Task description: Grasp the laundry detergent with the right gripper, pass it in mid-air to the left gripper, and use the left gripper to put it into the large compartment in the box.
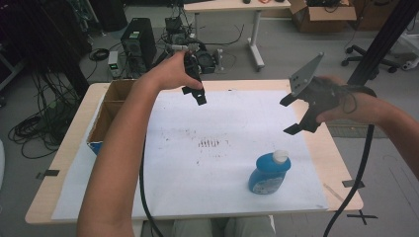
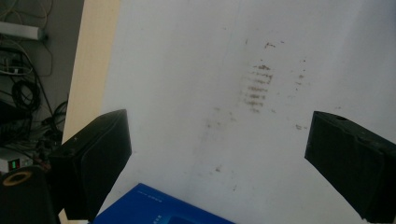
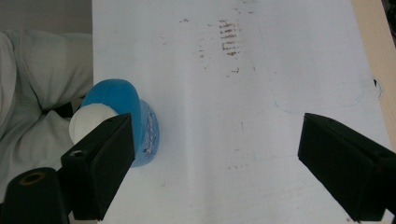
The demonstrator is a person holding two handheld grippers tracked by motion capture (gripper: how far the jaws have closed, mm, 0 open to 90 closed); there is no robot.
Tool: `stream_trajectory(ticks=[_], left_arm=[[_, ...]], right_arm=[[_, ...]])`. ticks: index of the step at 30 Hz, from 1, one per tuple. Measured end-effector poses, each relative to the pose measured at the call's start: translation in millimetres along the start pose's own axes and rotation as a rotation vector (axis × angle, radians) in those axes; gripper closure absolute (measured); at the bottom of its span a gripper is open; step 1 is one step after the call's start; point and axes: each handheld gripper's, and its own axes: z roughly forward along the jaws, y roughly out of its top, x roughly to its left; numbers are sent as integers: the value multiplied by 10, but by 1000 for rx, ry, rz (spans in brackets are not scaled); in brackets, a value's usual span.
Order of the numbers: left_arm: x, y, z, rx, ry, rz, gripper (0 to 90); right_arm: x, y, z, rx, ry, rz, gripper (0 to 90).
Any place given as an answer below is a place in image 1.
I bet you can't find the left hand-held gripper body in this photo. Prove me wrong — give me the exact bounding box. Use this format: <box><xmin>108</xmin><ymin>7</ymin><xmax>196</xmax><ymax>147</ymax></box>
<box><xmin>182</xmin><ymin>48</ymin><xmax>225</xmax><ymax>84</ymax></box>

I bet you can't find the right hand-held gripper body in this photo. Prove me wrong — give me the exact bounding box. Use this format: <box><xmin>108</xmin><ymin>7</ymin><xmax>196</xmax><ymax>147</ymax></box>
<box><xmin>289</xmin><ymin>52</ymin><xmax>344</xmax><ymax>134</ymax></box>

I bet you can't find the blue bottle with white cap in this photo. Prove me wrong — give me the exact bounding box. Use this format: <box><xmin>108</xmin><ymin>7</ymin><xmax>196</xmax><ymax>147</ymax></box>
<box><xmin>247</xmin><ymin>149</ymin><xmax>293</xmax><ymax>196</ymax></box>

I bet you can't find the blue cardboard box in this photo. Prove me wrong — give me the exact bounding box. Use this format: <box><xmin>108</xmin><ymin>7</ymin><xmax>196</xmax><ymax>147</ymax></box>
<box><xmin>86</xmin><ymin>78</ymin><xmax>137</xmax><ymax>156</ymax></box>

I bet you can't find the person's left hand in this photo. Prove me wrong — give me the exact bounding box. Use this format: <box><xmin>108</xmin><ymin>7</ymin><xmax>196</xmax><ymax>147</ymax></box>
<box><xmin>141</xmin><ymin>50</ymin><xmax>204</xmax><ymax>92</ymax></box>

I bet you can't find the person's right hand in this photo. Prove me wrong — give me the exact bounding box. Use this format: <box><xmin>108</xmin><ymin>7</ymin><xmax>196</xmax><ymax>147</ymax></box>
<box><xmin>315</xmin><ymin>75</ymin><xmax>384</xmax><ymax>127</ymax></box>

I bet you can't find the open computer case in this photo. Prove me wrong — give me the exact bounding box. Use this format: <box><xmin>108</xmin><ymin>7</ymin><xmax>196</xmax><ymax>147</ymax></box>
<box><xmin>164</xmin><ymin>16</ymin><xmax>197</xmax><ymax>52</ymax></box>

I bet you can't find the black office chair base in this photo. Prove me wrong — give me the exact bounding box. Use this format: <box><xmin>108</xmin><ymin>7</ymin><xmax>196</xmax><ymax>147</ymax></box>
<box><xmin>340</xmin><ymin>43</ymin><xmax>399</xmax><ymax>74</ymax></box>

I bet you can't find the black computer tower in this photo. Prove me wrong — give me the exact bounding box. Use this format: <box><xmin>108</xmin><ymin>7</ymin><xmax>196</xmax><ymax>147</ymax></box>
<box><xmin>120</xmin><ymin>18</ymin><xmax>157</xmax><ymax>74</ymax></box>

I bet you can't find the white paper sheet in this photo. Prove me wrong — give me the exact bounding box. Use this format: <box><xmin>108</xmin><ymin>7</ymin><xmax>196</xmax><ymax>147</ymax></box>
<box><xmin>50</xmin><ymin>89</ymin><xmax>329</xmax><ymax>221</ymax></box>

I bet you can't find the white desk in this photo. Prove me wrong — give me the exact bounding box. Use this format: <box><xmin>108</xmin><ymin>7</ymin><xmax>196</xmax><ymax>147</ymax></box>
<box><xmin>183</xmin><ymin>0</ymin><xmax>292</xmax><ymax>72</ymax></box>

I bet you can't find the pale tape strip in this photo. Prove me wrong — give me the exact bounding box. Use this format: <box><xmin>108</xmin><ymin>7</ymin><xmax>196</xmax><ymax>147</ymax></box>
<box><xmin>322</xmin><ymin>182</ymin><xmax>345</xmax><ymax>202</ymax></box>

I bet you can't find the small grey device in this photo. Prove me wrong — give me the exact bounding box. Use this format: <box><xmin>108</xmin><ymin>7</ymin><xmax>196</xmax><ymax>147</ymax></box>
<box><xmin>108</xmin><ymin>50</ymin><xmax>121</xmax><ymax>79</ymax></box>

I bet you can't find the black tape mark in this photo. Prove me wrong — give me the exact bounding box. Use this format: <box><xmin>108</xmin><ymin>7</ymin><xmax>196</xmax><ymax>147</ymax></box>
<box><xmin>341</xmin><ymin>179</ymin><xmax>366</xmax><ymax>190</ymax></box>
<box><xmin>36</xmin><ymin>169</ymin><xmax>61</xmax><ymax>181</ymax></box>

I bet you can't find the open brown cardboard box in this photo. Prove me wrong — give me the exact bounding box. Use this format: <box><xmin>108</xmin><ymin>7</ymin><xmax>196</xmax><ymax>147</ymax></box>
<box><xmin>290</xmin><ymin>0</ymin><xmax>358</xmax><ymax>34</ymax></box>

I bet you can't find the closed brown cardboard box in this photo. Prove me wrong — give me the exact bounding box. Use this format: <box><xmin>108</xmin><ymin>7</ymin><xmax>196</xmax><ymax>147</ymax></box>
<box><xmin>349</xmin><ymin>0</ymin><xmax>396</xmax><ymax>33</ymax></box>

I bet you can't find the person's right leg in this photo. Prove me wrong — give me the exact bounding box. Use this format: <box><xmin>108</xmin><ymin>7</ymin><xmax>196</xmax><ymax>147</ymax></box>
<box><xmin>223</xmin><ymin>215</ymin><xmax>276</xmax><ymax>237</ymax></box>

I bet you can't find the person's leg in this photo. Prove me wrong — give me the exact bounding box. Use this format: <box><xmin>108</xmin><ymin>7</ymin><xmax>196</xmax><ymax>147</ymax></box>
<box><xmin>171</xmin><ymin>218</ymin><xmax>215</xmax><ymax>237</ymax></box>
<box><xmin>223</xmin><ymin>215</ymin><xmax>276</xmax><ymax>237</ymax></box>

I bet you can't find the black tape cross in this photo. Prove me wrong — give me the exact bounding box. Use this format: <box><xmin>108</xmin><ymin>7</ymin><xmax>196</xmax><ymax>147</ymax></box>
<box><xmin>346</xmin><ymin>209</ymin><xmax>378</xmax><ymax>226</ymax></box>

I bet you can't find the person's left leg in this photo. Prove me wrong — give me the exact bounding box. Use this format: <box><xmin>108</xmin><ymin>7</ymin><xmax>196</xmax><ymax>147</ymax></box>
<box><xmin>171</xmin><ymin>218</ymin><xmax>215</xmax><ymax>237</ymax></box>

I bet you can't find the right hand-held gripper cable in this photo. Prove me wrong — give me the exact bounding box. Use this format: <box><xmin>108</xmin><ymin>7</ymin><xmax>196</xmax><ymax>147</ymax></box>
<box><xmin>322</xmin><ymin>83</ymin><xmax>378</xmax><ymax>237</ymax></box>

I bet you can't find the hand-held gripper cable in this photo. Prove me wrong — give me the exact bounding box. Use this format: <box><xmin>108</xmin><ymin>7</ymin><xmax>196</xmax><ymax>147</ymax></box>
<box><xmin>138</xmin><ymin>136</ymin><xmax>165</xmax><ymax>237</ymax></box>
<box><xmin>322</xmin><ymin>83</ymin><xmax>378</xmax><ymax>237</ymax></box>

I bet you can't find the black metal stand post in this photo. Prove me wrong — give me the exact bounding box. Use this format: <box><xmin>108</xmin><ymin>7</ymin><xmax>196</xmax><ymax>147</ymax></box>
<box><xmin>347</xmin><ymin>0</ymin><xmax>419</xmax><ymax>87</ymax></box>

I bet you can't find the coiled black cable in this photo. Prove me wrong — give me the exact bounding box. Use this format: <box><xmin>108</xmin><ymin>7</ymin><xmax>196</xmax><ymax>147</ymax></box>
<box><xmin>88</xmin><ymin>47</ymin><xmax>111</xmax><ymax>62</ymax></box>

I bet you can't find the left hand-held gripper cable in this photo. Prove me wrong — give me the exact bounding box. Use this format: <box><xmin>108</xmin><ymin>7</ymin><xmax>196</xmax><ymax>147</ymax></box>
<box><xmin>138</xmin><ymin>136</ymin><xmax>165</xmax><ymax>237</ymax></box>

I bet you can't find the bundle of black floor cables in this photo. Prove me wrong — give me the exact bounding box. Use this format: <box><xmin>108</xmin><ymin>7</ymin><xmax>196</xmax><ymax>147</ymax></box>
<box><xmin>8</xmin><ymin>72</ymin><xmax>87</xmax><ymax>160</ymax></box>

